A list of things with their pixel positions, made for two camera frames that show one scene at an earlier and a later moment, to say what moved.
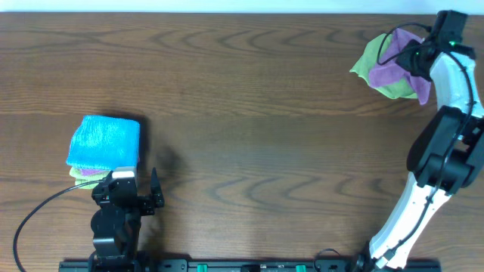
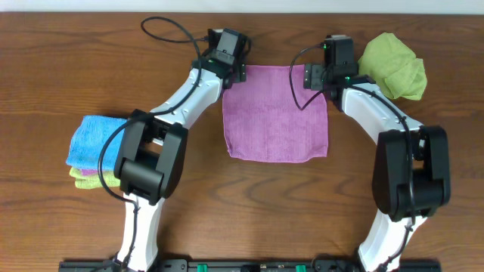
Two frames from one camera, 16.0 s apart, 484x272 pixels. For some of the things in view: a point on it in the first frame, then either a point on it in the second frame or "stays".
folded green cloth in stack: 80,178 stays
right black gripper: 405,60 to 312,72
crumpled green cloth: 373,51 stays
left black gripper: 133,202 to 241,72
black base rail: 354,265 stays
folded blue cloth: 105,142 stays
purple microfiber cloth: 393,72 to 262,122
